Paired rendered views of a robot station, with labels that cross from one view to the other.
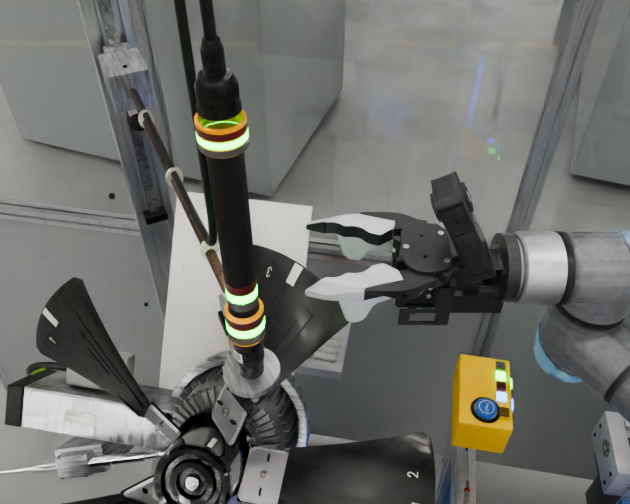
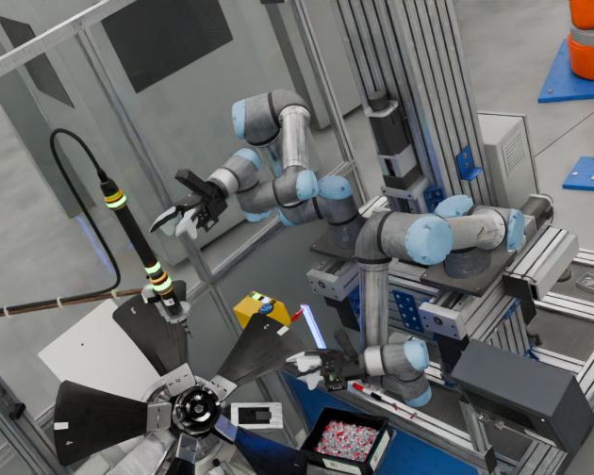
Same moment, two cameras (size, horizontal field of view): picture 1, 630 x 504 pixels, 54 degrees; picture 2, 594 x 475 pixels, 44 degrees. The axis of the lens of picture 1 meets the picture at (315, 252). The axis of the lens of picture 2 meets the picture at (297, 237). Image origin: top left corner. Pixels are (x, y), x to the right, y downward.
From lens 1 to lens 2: 1.35 m
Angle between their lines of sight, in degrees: 36
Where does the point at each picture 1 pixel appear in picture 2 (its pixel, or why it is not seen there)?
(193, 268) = (84, 380)
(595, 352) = (261, 193)
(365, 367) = not seen: hidden behind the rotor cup
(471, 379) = (248, 309)
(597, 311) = (249, 180)
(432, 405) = not seen: hidden behind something
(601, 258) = (235, 163)
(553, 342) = (250, 205)
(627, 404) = (283, 195)
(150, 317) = not seen: outside the picture
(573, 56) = (144, 153)
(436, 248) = (193, 198)
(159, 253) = (33, 441)
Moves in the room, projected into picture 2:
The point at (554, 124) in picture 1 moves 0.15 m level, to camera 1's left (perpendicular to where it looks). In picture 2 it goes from (163, 187) to (135, 212)
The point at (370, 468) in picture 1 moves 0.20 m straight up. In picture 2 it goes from (251, 341) to (224, 288)
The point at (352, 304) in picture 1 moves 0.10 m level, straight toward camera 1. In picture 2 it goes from (190, 229) to (217, 236)
